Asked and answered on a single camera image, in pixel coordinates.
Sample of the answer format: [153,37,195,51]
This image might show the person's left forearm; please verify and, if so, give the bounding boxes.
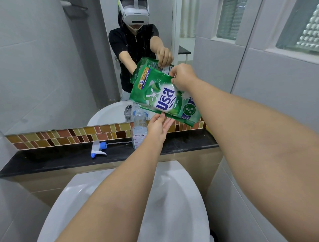
[56,136,162,242]

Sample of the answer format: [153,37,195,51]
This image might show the person's left hand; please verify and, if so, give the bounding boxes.
[147,112,176,145]

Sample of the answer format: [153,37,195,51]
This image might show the white ceramic sink basin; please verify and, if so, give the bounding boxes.
[37,160,210,242]

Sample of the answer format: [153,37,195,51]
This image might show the wall mirror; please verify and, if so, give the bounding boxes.
[0,0,264,136]

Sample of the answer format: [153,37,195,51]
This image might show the glass block window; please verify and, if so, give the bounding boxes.
[265,0,319,64]

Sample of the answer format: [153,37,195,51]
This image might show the person's right hand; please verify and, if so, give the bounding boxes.
[169,63,200,91]

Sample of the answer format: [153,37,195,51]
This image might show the clear hand soap bottle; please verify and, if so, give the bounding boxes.
[131,103,148,150]

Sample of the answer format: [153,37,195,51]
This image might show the brown mosaic tile strip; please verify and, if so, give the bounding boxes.
[5,121,207,151]

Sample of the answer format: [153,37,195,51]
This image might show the black stone ledge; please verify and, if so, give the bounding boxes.
[0,128,220,178]

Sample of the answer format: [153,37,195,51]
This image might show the white blue spray trigger head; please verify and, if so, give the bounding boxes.
[90,139,133,159]

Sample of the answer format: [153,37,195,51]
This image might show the green detergent refill pouch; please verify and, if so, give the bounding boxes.
[129,64,202,128]

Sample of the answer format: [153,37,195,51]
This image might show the person's right forearm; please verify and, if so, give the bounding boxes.
[189,77,319,242]

